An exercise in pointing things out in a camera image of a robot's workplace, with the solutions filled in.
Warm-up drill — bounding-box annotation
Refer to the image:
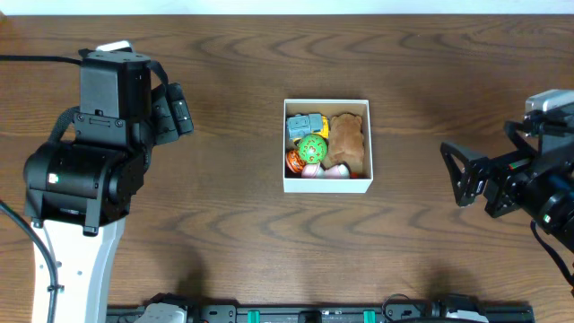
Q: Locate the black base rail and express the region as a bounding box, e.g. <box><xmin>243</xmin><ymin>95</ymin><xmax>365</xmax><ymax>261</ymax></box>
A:
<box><xmin>105</xmin><ymin>300</ymin><xmax>535</xmax><ymax>323</ymax></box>

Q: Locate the yellow grey toy truck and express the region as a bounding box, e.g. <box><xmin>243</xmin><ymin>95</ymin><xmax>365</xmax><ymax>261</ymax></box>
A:
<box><xmin>285</xmin><ymin>113</ymin><xmax>329</xmax><ymax>141</ymax></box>

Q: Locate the brown plush bear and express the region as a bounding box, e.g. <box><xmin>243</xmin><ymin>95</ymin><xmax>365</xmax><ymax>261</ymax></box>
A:
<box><xmin>323</xmin><ymin>113</ymin><xmax>364</xmax><ymax>173</ymax></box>

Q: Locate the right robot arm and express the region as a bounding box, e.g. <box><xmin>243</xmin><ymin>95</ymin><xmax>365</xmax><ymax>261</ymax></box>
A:
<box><xmin>440</xmin><ymin>142</ymin><xmax>573</xmax><ymax>284</ymax></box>

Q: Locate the left black cable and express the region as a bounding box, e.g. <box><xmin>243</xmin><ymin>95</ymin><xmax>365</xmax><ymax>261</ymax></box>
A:
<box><xmin>0</xmin><ymin>53</ymin><xmax>84</xmax><ymax>323</ymax></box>

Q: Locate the right black cable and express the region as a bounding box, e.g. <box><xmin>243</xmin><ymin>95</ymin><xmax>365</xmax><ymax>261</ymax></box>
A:
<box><xmin>529</xmin><ymin>219</ymin><xmax>574</xmax><ymax>292</ymax></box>

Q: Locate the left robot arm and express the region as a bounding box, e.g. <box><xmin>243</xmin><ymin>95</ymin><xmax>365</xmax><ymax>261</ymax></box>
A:
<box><xmin>23</xmin><ymin>82</ymin><xmax>194</xmax><ymax>322</ymax></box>

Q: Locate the orange patterned ball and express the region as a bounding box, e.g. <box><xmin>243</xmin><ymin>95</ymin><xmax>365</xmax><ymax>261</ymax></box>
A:
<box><xmin>285</xmin><ymin>150</ymin><xmax>307</xmax><ymax>174</ymax></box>

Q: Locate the black cable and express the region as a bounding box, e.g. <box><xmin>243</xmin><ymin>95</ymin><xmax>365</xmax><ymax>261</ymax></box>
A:
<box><xmin>529</xmin><ymin>219</ymin><xmax>574</xmax><ymax>292</ymax></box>
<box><xmin>0</xmin><ymin>53</ymin><xmax>84</xmax><ymax>323</ymax></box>

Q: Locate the white cardboard box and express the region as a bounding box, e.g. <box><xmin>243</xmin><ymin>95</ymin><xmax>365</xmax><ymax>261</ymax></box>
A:
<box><xmin>282</xmin><ymin>99</ymin><xmax>373</xmax><ymax>194</ymax></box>

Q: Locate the green numbered dice ball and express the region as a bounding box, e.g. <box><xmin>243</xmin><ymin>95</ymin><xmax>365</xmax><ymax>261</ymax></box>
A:
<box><xmin>297</xmin><ymin>134</ymin><xmax>328</xmax><ymax>164</ymax></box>

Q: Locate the white pink rabbit figure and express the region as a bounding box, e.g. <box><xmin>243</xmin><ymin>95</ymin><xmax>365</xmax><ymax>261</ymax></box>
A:
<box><xmin>301</xmin><ymin>163</ymin><xmax>362</xmax><ymax>179</ymax></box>

